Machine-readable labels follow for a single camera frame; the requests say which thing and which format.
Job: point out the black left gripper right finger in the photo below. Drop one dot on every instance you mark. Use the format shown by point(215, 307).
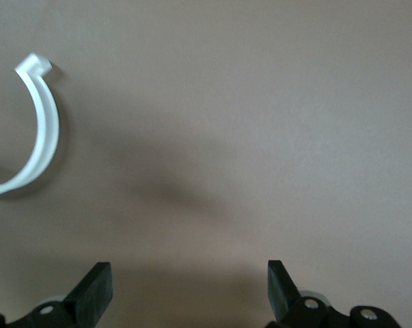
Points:
point(281, 294)

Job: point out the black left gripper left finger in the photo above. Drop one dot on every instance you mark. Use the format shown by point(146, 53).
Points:
point(89, 297)

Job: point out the white curved plastic bracket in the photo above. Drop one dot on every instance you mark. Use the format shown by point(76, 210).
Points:
point(45, 130)

